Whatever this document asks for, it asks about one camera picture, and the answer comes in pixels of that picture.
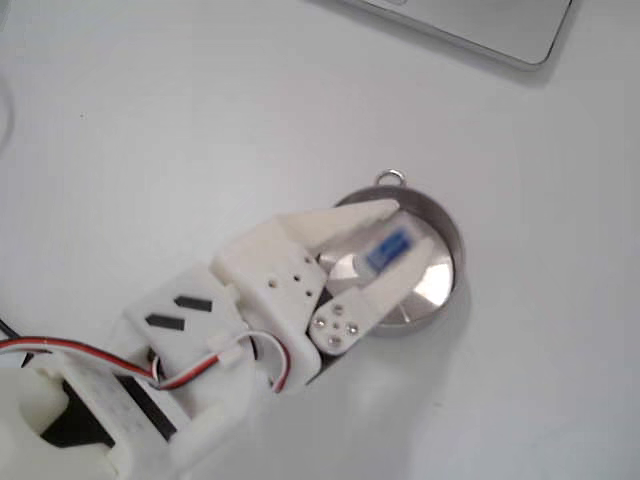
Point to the small white and blue box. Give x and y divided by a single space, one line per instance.
390 247

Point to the metal bowl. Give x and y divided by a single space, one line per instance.
442 280

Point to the silver laptop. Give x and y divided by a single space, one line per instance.
475 25

